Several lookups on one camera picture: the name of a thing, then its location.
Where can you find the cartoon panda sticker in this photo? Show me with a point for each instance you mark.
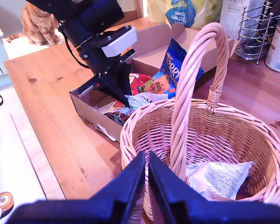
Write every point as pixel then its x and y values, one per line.
pixel 1 207

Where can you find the brown cardboard box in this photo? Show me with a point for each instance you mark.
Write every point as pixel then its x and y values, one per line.
pixel 95 117

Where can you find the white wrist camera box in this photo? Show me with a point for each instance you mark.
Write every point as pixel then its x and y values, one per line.
pixel 121 44

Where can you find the orange tabby cat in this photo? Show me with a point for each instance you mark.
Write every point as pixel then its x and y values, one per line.
pixel 39 25

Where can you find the red mini eggs bag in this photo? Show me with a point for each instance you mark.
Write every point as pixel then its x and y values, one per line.
pixel 141 81

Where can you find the blue Terry's mini eggs bag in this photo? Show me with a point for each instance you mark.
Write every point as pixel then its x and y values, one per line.
pixel 175 63

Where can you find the white pack with red print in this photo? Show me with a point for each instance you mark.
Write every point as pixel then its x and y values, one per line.
pixel 105 107

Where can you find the white Galaxy mini eggs bag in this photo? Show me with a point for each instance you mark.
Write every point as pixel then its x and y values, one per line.
pixel 144 100
pixel 221 175

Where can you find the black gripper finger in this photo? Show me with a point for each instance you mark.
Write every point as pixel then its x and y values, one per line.
pixel 130 186
pixel 163 186
pixel 112 86
pixel 126 84

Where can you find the yellow kitchen towel pack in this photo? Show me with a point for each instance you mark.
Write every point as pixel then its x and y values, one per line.
pixel 179 14

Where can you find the white Porlex carton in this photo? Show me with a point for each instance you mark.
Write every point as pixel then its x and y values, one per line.
pixel 233 18

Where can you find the white paper slip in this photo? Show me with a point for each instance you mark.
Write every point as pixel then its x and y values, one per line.
pixel 106 131

